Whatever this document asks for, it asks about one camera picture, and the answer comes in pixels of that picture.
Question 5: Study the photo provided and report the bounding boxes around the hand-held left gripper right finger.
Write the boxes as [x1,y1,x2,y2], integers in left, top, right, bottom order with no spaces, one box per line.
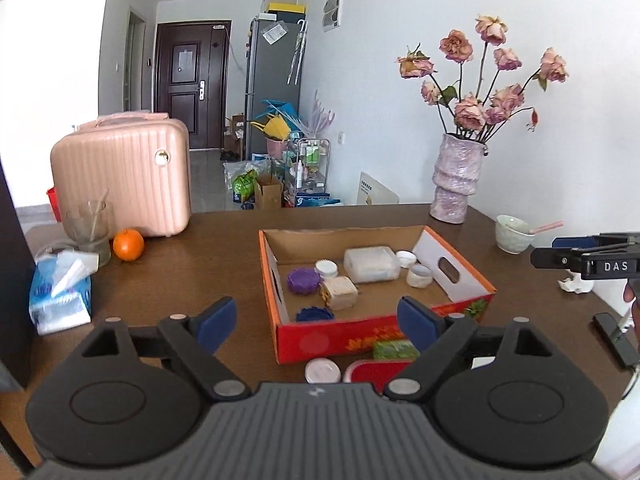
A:
[382,296,556,403]

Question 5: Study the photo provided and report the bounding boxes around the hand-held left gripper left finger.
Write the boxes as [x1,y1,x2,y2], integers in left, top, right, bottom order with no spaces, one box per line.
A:
[80,296,251,403]

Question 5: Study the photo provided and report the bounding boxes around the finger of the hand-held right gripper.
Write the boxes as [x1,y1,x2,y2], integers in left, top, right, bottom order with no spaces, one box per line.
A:
[552,232,640,250]
[531,244,640,269]

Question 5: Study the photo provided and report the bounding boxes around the green packet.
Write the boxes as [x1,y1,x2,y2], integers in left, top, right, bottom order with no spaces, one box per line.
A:
[372,339,421,361]

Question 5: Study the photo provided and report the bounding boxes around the small white cup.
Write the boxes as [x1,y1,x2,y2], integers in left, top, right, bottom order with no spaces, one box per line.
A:
[406,264,434,288]

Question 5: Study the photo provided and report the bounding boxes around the red case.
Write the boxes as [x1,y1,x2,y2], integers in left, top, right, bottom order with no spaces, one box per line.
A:
[344,358,416,386]

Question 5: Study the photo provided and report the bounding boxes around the clear plastic container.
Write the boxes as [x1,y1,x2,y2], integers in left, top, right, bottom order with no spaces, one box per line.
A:
[343,246,402,284]

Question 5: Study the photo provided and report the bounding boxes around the beige soap box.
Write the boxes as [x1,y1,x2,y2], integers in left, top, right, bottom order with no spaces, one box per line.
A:
[320,276,360,311]

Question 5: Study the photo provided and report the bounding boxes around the red cardboard box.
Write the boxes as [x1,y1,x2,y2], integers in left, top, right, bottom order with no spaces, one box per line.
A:
[258,225,497,365]

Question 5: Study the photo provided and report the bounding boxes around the purple ribbed lid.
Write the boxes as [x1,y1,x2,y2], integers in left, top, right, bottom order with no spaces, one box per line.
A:
[287,267,322,295]

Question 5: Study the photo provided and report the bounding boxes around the blue ribbed lid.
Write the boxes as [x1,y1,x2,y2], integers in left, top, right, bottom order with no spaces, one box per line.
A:
[296,306,335,323]

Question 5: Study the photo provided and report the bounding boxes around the white round lid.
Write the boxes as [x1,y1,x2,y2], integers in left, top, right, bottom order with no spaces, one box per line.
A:
[305,358,342,385]

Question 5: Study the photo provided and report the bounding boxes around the person's right hand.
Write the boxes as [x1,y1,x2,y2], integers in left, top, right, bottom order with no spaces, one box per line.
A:
[624,280,640,328]

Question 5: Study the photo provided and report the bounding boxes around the crumpled white tissue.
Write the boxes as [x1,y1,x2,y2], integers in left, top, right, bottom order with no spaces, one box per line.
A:
[557,272,596,295]

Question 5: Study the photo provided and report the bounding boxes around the pale green bowl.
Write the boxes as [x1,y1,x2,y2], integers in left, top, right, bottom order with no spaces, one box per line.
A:
[495,215,535,255]

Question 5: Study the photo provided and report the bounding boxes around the orange fruit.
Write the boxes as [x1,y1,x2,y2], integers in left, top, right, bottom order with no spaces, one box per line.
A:
[112,228,145,262]

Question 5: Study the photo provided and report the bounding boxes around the pink speckled vase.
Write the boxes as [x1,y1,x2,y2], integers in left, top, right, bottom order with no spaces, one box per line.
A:
[429,132,486,224]

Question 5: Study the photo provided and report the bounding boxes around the white leaning board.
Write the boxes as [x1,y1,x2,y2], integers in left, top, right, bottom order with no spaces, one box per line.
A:
[357,171,401,206]

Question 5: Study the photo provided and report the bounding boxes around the brown cardboard box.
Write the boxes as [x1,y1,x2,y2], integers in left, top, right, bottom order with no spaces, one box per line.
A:
[252,175,284,211]

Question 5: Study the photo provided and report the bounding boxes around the green plastic bag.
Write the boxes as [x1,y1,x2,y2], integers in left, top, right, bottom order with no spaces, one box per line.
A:
[231,169,261,204]

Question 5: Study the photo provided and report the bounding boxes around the clear drinking glass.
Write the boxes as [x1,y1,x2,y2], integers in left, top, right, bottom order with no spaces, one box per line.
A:
[65,201,112,267]

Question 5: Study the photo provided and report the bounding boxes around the blue wrapped pack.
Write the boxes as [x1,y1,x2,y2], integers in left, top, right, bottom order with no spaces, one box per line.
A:
[294,195,346,208]

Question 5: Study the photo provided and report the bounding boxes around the blue tissue pack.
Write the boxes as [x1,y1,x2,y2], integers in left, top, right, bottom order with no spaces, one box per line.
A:
[29,249,100,336]

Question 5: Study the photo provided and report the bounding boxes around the dried pink rose bouquet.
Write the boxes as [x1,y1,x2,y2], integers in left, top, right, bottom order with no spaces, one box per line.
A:
[396,14,570,143]

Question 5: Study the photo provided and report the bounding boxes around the pink ribbed suitcase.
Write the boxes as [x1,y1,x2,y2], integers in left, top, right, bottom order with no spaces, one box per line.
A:
[50,112,192,238]

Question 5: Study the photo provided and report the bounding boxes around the metal rolling cart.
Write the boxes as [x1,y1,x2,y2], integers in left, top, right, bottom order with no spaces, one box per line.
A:
[285,137,332,208]

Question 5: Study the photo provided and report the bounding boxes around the yellow bag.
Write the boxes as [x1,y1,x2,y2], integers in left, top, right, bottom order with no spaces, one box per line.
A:
[250,115,292,142]

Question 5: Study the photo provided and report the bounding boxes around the black paper bag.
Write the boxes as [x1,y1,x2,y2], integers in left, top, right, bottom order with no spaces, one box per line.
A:
[0,160,36,391]

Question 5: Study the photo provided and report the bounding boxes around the dark brown entrance door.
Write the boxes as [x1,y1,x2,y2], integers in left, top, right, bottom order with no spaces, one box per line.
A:
[154,21,232,151]

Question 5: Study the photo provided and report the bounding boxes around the blue folded item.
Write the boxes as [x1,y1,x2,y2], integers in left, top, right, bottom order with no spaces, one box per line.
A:
[261,99,303,128]

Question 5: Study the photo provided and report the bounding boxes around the purple dried grass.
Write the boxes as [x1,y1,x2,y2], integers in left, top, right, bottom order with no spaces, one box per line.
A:
[306,89,337,136]

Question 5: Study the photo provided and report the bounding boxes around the grey refrigerator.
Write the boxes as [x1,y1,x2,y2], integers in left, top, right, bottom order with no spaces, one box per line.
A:
[243,16,307,161]

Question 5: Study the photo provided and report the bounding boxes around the grey interior door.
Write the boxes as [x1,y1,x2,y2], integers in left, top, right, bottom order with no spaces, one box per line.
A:
[124,7,147,113]

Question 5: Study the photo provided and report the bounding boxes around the clear hanging umbrella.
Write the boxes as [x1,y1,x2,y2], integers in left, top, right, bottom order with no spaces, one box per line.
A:
[286,19,307,86]

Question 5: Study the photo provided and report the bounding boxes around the papers on refrigerator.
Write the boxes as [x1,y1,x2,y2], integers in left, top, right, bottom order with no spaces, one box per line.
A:
[262,22,290,45]

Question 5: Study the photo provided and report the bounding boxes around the black charging cable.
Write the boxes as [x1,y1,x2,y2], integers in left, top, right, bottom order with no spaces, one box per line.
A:
[619,310,640,403]

